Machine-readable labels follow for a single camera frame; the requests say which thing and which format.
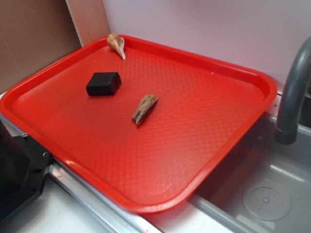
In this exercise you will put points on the black rectangular block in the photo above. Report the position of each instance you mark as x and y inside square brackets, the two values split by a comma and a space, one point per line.
[103, 83]

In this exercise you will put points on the brown wood piece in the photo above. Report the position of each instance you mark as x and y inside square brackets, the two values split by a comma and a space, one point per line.
[145, 107]

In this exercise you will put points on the red plastic tray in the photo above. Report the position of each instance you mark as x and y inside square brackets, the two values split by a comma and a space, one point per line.
[204, 108]

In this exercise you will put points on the beige conch seashell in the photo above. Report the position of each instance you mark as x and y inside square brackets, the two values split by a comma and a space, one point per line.
[117, 43]

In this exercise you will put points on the grey toy sink basin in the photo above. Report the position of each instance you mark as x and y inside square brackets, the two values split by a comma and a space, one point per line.
[260, 187]

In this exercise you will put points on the grey sink faucet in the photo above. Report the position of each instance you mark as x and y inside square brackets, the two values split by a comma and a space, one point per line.
[295, 105]

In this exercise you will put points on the brown cardboard panel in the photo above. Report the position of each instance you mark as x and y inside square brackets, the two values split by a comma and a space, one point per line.
[36, 33]

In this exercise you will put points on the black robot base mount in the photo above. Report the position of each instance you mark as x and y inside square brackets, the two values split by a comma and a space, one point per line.
[24, 165]

